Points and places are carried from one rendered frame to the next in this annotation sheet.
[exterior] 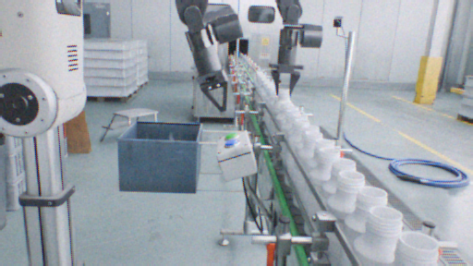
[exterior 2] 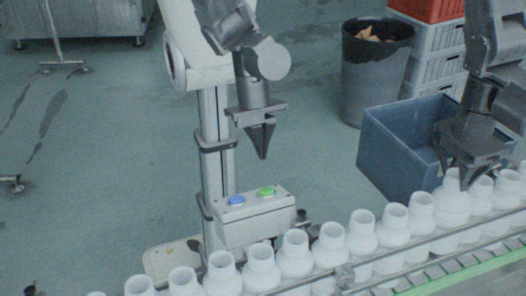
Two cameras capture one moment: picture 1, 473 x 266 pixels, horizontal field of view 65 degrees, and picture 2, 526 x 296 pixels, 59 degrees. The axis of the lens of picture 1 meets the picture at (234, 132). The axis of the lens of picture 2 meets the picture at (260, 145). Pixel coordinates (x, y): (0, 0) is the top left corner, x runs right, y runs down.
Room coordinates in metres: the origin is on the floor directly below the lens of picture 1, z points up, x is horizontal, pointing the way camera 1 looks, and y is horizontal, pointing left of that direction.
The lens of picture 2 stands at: (0.64, -0.61, 1.68)
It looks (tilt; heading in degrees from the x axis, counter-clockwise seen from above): 35 degrees down; 70
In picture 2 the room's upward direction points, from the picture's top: straight up
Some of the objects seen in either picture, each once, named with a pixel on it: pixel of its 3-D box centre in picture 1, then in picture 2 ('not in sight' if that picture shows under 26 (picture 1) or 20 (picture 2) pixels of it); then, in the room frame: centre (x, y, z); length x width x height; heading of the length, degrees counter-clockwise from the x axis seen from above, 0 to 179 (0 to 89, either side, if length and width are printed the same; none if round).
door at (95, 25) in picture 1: (93, 40); not in sight; (10.93, 4.20, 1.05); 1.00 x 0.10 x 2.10; 92
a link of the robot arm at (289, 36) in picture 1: (290, 37); (487, 92); (1.16, -0.16, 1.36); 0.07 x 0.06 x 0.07; 93
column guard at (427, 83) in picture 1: (427, 79); not in sight; (8.78, -4.49, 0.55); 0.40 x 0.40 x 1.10; 2
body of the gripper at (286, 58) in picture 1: (286, 57); (473, 125); (1.16, -0.15, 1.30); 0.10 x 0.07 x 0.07; 92
